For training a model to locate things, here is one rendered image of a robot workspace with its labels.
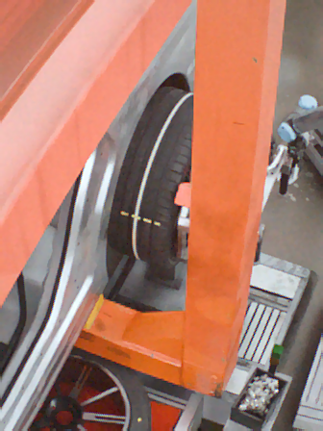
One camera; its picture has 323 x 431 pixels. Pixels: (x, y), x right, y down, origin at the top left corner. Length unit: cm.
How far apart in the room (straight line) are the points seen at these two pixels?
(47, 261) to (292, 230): 168
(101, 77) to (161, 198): 201
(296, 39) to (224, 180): 317
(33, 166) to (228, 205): 136
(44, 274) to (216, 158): 99
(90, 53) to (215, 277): 156
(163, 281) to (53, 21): 316
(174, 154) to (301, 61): 224
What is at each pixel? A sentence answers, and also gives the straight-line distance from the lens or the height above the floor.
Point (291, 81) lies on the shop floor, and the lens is 502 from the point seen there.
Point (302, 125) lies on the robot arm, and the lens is 335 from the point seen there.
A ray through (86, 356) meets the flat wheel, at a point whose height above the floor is 50.
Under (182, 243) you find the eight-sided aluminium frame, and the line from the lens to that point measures 318.
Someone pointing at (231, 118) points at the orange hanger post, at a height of 197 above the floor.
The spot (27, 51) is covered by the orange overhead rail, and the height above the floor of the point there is 300.
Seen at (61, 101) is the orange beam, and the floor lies 273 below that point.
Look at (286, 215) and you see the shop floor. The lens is 437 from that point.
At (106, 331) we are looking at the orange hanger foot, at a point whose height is 68.
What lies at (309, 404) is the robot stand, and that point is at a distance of 359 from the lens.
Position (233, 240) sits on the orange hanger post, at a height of 152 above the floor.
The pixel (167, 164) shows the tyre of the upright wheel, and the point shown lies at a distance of 304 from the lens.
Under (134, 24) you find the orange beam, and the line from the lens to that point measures 111.
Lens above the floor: 345
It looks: 53 degrees down
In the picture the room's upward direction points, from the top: straight up
